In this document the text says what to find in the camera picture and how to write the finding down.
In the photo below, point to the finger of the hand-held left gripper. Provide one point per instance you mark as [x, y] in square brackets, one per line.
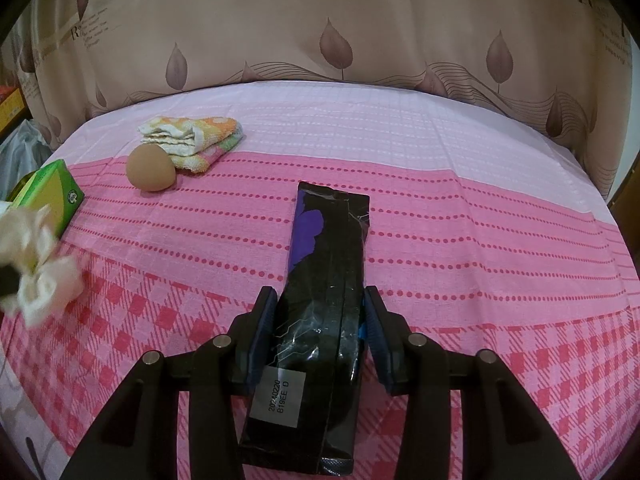
[6, 280]

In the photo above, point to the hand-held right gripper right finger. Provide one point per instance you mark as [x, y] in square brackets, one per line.
[382, 345]

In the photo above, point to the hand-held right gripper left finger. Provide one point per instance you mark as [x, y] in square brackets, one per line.
[260, 332]

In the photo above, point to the cream satin cloth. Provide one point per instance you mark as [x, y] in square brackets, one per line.
[40, 270]

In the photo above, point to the black and purple packet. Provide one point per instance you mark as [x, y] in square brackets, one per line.
[320, 285]

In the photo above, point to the green cardboard box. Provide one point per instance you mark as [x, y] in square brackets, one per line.
[55, 195]

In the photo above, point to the grey plastic bag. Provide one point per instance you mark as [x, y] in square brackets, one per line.
[20, 150]

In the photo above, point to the pink checked bedsheet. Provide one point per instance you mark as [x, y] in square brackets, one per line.
[475, 235]

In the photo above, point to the orange yellow box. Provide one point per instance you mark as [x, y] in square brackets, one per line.
[9, 105]

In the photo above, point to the brown egg-shaped sponge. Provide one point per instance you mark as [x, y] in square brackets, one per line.
[150, 169]

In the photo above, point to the striped pastel towel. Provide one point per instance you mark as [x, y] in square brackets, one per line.
[195, 137]

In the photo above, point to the leaf-print beige curtain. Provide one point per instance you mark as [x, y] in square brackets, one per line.
[350, 20]

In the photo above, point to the wooden frame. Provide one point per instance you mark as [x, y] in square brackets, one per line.
[629, 185]

